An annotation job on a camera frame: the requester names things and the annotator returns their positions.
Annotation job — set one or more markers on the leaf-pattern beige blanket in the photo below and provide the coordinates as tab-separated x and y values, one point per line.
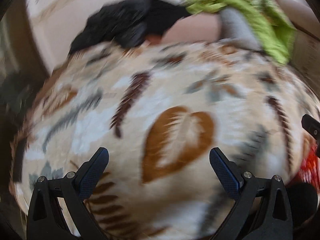
159	110

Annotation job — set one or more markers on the pink bed sheet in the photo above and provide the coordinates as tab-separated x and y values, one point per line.
196	28

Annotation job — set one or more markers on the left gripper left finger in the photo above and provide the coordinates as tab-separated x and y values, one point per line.
45	217

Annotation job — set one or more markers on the green quilted comforter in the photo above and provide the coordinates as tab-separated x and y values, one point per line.
269	22

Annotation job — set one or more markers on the red mesh waste basket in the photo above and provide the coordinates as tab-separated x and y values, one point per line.
309	169

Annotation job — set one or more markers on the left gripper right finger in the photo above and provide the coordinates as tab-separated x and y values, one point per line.
262	208

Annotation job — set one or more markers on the black puffer jacket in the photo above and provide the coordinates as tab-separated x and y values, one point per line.
128	22

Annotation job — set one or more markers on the grey quilted pillow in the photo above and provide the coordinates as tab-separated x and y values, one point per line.
236	30

